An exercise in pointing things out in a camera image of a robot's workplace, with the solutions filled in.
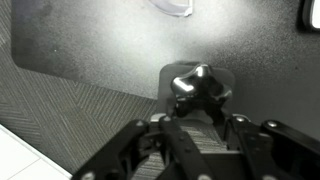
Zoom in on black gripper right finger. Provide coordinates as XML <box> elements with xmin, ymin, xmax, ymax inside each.
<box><xmin>226</xmin><ymin>116</ymin><xmax>290</xmax><ymax>180</ymax></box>

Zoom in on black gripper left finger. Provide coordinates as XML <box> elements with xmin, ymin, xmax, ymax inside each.
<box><xmin>159</xmin><ymin>116</ymin><xmax>214</xmax><ymax>180</ymax></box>

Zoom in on clear safety glasses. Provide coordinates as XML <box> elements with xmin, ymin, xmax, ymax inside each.
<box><xmin>148</xmin><ymin>0</ymin><xmax>193</xmax><ymax>17</ymax></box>

